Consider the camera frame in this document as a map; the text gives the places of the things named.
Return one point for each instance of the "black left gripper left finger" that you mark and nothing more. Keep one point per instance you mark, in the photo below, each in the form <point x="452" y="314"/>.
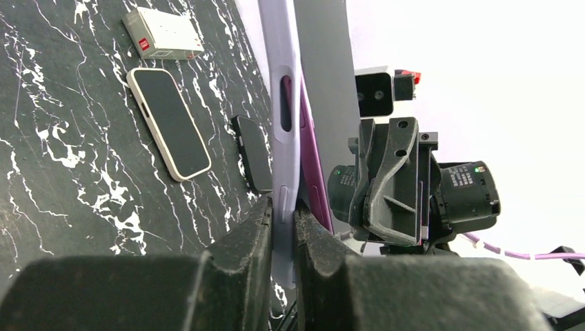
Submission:
<point x="225" y="287"/>

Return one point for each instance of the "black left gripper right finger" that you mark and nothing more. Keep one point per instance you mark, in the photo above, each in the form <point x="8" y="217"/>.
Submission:
<point x="337" y="289"/>

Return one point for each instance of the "purple phone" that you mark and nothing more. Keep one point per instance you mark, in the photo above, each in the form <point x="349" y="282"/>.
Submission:
<point x="315" y="182"/>

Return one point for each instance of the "small black phone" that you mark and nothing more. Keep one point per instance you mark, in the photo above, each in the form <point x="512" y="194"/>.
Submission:
<point x="252" y="148"/>

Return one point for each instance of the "white box on table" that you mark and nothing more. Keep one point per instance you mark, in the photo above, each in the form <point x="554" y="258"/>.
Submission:
<point x="161" y="35"/>

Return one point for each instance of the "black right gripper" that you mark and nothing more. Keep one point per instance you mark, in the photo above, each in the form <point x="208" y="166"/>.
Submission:
<point x="414" y="205"/>

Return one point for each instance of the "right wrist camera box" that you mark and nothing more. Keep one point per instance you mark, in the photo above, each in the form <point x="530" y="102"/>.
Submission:
<point x="378" y="88"/>

